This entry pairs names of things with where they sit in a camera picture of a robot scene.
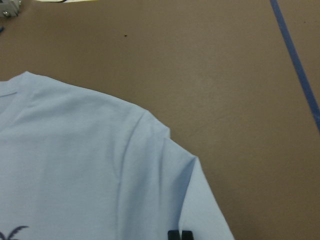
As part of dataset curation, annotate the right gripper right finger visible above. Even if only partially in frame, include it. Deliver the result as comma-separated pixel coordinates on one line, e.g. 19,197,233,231
181,230,194,240

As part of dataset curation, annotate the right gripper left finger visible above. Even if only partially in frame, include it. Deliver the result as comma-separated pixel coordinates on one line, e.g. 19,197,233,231
167,230,181,240

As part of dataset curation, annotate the light blue t-shirt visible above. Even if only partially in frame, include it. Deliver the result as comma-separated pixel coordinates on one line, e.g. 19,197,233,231
0,72,233,240

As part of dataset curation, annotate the aluminium frame post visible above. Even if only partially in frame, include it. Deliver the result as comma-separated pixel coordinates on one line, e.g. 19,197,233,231
0,0,22,18

